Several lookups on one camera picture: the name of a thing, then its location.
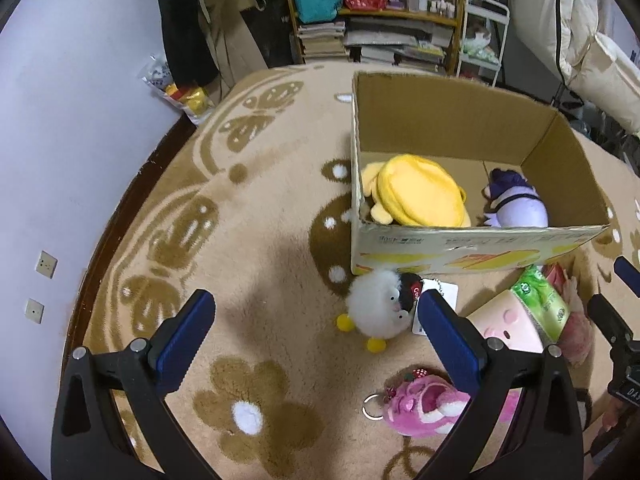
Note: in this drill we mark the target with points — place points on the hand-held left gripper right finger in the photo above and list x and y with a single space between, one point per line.
445 335

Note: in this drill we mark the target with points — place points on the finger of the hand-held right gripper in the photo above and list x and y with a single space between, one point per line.
607 322
629 271

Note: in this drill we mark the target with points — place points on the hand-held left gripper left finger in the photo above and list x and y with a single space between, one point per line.
187 330

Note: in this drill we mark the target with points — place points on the pink square face plush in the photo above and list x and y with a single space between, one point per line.
505 322

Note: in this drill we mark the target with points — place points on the green tissue packet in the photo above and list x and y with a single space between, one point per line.
542 302

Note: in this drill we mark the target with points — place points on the magenta bear plush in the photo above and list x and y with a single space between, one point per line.
420 400

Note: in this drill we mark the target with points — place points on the white fluffy plush toy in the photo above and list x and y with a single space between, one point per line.
372 305

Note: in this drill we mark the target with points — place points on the cardboard box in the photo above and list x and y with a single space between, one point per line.
450 110

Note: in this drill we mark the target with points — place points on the soft toys in cart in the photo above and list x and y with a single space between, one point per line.
477 40

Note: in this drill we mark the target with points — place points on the white paper tag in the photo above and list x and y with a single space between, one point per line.
447 292

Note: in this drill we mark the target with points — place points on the purple plush toy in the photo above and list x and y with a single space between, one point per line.
520 205

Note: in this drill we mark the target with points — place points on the yellow plush toy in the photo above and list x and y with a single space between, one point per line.
420 190

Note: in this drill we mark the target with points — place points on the beige patterned rug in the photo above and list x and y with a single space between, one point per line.
280 210

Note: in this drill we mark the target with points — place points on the plastic bag of toys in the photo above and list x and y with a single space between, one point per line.
175 90

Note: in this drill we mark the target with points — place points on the white padded chair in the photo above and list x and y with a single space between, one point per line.
575 20

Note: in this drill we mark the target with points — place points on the white metal cart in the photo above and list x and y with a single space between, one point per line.
502 35

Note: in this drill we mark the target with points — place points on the dark hanging coat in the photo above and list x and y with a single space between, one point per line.
185 40

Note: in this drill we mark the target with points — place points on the wide stack of books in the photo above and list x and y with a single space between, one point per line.
395 42

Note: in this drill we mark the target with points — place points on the beige hanging garment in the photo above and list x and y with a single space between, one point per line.
235 35

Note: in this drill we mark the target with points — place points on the narrow stack of books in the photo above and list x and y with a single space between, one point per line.
320 40

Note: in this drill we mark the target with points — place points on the row of small bottles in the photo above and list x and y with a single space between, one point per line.
442 7

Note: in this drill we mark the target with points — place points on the wooden shelf unit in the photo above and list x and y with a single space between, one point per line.
400 14

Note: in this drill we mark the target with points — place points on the black hanging clothing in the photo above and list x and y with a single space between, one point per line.
270 15

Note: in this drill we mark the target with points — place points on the small purple box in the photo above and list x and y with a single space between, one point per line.
395 4

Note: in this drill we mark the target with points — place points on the wall socket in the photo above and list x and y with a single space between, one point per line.
46 264
34 310

